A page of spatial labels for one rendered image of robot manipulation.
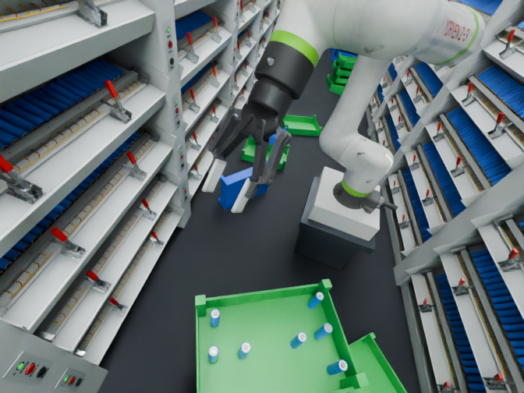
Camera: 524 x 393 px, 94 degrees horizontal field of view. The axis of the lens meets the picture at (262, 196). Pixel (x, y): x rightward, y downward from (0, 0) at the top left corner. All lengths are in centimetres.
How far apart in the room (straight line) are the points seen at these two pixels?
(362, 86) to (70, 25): 74
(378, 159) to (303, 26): 59
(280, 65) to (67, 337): 79
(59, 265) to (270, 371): 50
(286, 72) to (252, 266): 94
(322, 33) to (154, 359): 107
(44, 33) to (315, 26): 42
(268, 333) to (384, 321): 80
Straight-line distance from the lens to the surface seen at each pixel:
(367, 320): 129
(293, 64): 44
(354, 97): 92
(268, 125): 45
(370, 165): 94
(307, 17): 46
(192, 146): 123
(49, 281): 69
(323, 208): 101
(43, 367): 78
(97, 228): 73
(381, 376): 125
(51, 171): 59
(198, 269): 119
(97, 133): 66
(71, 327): 86
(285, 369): 61
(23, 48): 52
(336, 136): 97
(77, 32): 59
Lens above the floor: 107
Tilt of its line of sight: 47 degrees down
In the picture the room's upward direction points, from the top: 14 degrees clockwise
